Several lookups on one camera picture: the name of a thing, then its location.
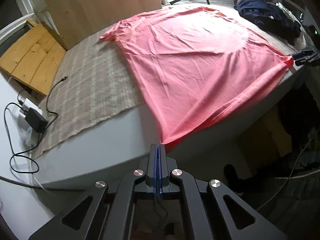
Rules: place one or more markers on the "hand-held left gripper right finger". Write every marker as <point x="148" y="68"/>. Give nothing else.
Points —
<point x="163" y="165"/>

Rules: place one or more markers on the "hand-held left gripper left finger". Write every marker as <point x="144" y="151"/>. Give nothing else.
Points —
<point x="152" y="165"/>

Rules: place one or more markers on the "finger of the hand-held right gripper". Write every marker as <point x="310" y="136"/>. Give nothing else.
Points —
<point x="306" y="58"/>

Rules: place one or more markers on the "coral red t-shirt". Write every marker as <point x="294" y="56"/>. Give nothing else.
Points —
<point x="195" y="67"/>

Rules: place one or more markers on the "pile of dark clothes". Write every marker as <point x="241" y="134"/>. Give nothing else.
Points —
<point x="262" y="12"/>

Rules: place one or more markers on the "person's black shoe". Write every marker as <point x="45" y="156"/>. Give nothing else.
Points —
<point x="233" y="180"/>

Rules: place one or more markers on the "beige checked mat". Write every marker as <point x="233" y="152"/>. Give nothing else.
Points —
<point x="87" y="92"/>

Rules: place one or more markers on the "black power adapter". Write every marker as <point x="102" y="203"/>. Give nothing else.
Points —
<point x="36" y="120"/>

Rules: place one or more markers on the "white power strip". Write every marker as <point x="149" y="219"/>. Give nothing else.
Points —
<point x="23" y="123"/>

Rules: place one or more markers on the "pine wood board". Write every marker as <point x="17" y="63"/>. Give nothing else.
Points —
<point x="32" y="60"/>

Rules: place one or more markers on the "large light wood panel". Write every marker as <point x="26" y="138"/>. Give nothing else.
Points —
<point x="100" y="10"/>

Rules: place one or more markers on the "narrow wooden strip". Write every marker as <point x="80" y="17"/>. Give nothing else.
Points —
<point x="32" y="22"/>

